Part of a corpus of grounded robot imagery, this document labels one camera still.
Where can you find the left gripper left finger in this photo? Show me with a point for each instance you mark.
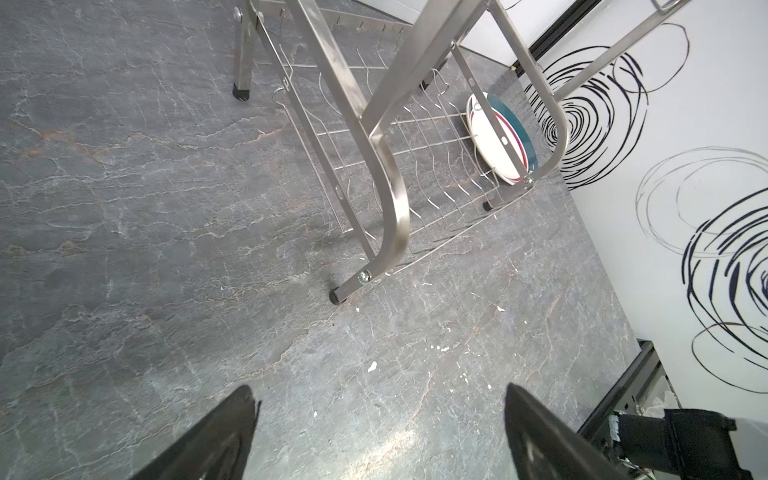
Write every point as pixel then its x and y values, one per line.
pixel 216 447

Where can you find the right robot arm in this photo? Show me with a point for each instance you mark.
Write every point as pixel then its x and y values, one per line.
pixel 688 443

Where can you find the green rimmed white plate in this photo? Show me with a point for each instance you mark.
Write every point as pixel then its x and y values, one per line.
pixel 490 145

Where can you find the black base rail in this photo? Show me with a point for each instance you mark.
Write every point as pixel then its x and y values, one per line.
pixel 628 395

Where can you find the steel two-tier dish rack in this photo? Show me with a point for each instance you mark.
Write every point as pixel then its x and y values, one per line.
pixel 434 37

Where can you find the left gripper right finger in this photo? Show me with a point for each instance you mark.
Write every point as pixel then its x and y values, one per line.
pixel 543 447

